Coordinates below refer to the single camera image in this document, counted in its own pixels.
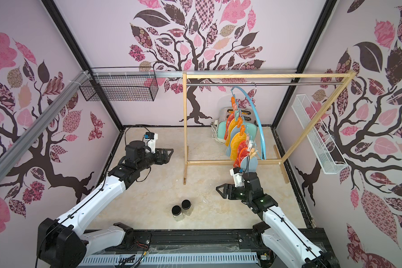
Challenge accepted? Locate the wooden clothes rack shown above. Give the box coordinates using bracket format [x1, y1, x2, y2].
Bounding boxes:
[182, 70, 356, 183]

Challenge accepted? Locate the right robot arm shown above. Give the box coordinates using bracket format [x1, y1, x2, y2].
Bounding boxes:
[216, 168, 339, 268]

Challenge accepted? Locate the blue clip hanger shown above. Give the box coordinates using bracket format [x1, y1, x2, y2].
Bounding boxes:
[231, 86, 267, 160]

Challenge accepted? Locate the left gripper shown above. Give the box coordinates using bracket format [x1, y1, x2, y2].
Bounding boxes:
[136, 148, 174, 172]

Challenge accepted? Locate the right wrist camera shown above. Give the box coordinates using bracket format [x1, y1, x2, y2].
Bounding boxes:
[230, 167, 244, 188]

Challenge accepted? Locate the mint green toaster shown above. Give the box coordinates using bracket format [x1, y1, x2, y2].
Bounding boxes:
[216, 107, 258, 142]

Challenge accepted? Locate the left black lid jar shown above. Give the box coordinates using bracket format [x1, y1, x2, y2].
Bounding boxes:
[172, 205, 184, 221]

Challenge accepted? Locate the white wire basket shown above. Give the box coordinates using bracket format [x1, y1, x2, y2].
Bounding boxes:
[291, 94, 348, 175]

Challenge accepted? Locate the grey blue insole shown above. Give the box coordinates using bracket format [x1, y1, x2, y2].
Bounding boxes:
[240, 156, 259, 173]

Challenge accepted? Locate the aluminium frame bar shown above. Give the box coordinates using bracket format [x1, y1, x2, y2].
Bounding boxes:
[0, 70, 89, 182]

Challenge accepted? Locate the orange rimmed grey insole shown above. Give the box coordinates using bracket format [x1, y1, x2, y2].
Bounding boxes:
[233, 144, 250, 168]

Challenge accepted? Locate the right black lid jar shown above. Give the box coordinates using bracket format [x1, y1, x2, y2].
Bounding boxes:
[182, 199, 194, 216]

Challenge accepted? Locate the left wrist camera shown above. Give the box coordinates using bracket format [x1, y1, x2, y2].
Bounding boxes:
[144, 131, 159, 154]

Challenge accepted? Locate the black wire basket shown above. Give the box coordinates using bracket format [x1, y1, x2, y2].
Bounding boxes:
[79, 67, 159, 102]

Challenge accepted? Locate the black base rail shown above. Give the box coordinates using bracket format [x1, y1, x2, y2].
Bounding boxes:
[50, 229, 342, 268]

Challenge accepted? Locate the white slotted cable duct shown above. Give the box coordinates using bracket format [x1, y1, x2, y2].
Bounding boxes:
[78, 252, 259, 268]

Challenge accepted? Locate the red orange insole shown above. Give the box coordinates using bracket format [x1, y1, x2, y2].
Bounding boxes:
[224, 112, 235, 140]

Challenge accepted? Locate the black lid jar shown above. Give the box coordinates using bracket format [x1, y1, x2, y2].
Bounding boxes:
[182, 199, 194, 216]
[172, 205, 184, 221]

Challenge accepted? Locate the yellow insole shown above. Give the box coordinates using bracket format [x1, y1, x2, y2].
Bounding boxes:
[225, 116, 242, 146]
[230, 132, 247, 161]

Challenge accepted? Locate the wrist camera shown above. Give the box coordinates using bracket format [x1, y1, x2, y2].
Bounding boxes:
[144, 131, 159, 154]
[230, 167, 244, 188]

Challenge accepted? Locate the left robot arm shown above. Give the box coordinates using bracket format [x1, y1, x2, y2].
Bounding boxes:
[36, 140, 174, 268]

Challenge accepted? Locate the white toaster cable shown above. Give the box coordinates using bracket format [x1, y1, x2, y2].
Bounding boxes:
[210, 119, 221, 141]

